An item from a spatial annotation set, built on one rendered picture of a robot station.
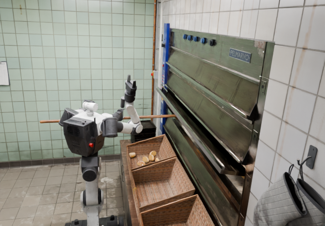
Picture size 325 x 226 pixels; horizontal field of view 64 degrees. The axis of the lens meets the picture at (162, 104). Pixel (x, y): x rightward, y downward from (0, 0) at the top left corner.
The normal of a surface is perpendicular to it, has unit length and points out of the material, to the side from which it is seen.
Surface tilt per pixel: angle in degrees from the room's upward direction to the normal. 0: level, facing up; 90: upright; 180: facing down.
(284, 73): 90
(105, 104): 90
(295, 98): 90
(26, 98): 90
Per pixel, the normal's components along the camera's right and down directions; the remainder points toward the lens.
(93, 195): 0.21, -0.11
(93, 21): 0.22, 0.30
